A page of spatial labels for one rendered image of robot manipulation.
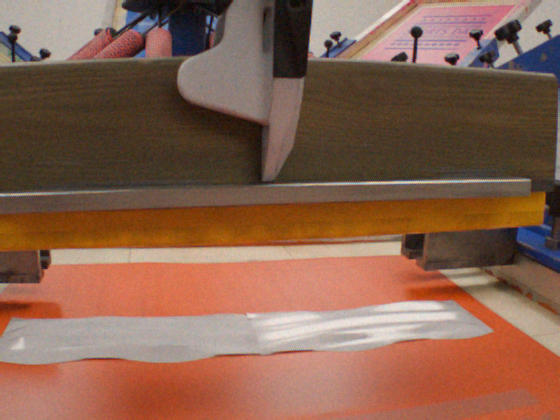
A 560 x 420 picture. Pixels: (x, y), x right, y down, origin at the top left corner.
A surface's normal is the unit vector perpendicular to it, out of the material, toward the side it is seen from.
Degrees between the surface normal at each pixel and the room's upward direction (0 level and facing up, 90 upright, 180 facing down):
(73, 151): 87
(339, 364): 0
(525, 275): 90
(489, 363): 0
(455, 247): 90
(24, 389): 0
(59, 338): 31
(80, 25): 90
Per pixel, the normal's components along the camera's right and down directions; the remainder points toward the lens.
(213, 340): 0.06, -0.73
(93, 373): 0.04, -0.98
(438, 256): 0.22, 0.21
